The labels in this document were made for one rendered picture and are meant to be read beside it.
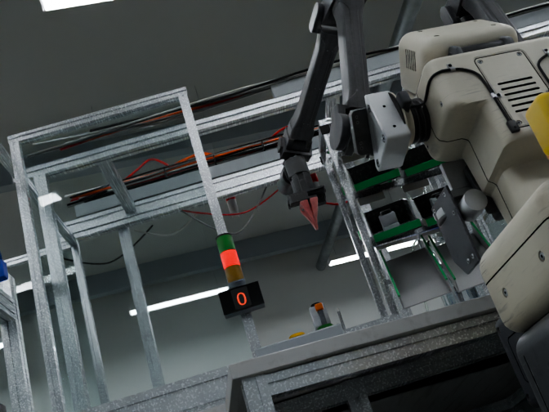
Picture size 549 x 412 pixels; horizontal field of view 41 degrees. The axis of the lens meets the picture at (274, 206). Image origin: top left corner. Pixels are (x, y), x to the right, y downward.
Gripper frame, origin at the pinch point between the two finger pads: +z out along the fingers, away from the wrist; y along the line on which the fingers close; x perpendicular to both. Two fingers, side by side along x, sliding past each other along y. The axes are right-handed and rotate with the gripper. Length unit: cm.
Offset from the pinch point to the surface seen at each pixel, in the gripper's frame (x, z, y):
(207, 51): -499, -427, -1
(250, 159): -123, -88, 5
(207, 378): -0.8, 29.2, 36.0
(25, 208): -34, -46, 82
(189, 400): -1, 33, 41
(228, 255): -29.0, -10.0, 24.2
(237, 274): -29.0, -3.7, 23.1
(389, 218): -11.5, -0.8, -20.8
